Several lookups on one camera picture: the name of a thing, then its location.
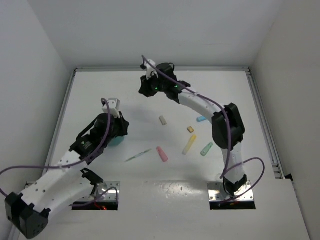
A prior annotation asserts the teal round organizer container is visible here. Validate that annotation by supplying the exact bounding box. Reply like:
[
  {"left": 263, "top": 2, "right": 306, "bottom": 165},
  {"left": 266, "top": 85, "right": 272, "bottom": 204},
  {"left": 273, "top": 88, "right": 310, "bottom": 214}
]
[{"left": 108, "top": 136, "right": 125, "bottom": 147}]

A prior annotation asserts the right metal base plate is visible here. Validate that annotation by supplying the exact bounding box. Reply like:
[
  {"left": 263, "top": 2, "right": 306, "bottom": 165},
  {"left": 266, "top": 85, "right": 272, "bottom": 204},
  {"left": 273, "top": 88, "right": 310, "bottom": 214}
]
[{"left": 207, "top": 181, "right": 254, "bottom": 203}]

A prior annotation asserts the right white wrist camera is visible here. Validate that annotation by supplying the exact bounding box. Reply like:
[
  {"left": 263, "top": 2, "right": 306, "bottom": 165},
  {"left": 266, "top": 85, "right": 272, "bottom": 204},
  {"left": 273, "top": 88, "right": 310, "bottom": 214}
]
[{"left": 140, "top": 59, "right": 158, "bottom": 80}]

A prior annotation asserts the yellow highlighter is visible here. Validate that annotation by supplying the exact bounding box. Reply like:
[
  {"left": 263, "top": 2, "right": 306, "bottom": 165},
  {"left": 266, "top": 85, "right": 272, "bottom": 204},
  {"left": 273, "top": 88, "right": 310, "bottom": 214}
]
[{"left": 182, "top": 134, "right": 197, "bottom": 155}]

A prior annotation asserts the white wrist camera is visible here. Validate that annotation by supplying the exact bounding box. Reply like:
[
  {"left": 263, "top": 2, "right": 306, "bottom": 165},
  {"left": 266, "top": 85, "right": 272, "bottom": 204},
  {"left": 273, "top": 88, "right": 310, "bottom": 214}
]
[
  {"left": 101, "top": 98, "right": 121, "bottom": 118},
  {"left": 140, "top": 59, "right": 158, "bottom": 80}
]

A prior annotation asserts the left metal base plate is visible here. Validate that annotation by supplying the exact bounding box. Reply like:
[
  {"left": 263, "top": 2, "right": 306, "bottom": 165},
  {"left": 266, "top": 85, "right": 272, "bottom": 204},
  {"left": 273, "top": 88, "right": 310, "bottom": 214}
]
[{"left": 73, "top": 181, "right": 121, "bottom": 205}]

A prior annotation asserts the green pen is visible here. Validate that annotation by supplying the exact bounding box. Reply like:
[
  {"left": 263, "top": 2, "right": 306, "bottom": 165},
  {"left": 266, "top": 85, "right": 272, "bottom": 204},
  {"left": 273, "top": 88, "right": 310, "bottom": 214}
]
[{"left": 125, "top": 148, "right": 152, "bottom": 163}]

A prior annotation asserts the aluminium table frame rail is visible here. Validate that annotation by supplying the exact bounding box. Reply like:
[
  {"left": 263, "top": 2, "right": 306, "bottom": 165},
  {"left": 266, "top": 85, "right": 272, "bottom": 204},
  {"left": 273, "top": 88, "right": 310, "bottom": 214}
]
[{"left": 9, "top": 66, "right": 296, "bottom": 240}]

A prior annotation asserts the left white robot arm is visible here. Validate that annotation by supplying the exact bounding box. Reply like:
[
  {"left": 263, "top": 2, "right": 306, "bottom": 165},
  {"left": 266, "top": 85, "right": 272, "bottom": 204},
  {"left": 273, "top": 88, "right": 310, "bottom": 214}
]
[{"left": 4, "top": 112, "right": 129, "bottom": 240}]

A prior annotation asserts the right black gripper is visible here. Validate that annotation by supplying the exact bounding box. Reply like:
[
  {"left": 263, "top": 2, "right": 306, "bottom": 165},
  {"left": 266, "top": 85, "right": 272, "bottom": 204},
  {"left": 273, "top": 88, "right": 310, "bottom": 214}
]
[{"left": 139, "top": 72, "right": 167, "bottom": 98}]

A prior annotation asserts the green highlighter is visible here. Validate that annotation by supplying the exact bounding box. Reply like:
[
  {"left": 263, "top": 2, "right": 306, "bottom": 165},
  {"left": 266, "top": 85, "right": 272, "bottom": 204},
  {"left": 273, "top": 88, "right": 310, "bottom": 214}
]
[{"left": 200, "top": 142, "right": 214, "bottom": 157}]

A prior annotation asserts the small brown eraser block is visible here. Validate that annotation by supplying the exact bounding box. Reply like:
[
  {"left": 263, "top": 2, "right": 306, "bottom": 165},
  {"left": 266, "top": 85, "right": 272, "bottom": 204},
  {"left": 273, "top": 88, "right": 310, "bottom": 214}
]
[{"left": 187, "top": 126, "right": 194, "bottom": 133}]

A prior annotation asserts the metal base plate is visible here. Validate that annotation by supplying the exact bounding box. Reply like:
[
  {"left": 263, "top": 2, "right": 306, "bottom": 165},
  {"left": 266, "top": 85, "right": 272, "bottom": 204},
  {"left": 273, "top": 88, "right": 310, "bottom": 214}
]
[
  {"left": 73, "top": 181, "right": 121, "bottom": 205},
  {"left": 207, "top": 181, "right": 254, "bottom": 203}
]

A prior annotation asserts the pink highlighter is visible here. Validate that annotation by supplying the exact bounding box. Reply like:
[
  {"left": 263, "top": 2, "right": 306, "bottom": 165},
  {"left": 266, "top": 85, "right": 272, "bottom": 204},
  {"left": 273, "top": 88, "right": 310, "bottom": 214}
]
[{"left": 156, "top": 146, "right": 169, "bottom": 163}]

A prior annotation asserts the grey white eraser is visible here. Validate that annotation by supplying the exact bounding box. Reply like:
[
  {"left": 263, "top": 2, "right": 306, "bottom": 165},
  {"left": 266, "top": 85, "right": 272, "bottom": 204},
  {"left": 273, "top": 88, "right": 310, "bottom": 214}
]
[{"left": 159, "top": 115, "right": 167, "bottom": 126}]

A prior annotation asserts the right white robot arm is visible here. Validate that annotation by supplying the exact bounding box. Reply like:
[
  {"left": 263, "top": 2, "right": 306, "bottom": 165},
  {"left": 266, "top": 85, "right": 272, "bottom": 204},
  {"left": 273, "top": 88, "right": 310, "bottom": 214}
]
[{"left": 139, "top": 60, "right": 247, "bottom": 196}]

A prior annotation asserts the blue highlighter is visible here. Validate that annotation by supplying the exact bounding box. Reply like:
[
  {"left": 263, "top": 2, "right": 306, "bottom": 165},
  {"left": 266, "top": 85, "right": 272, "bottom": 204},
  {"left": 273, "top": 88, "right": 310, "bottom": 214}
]
[{"left": 196, "top": 116, "right": 207, "bottom": 123}]

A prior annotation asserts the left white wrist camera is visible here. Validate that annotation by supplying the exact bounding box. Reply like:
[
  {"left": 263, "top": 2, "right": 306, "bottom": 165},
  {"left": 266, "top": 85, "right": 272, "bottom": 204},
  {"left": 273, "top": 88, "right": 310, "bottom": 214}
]
[{"left": 101, "top": 98, "right": 121, "bottom": 118}]

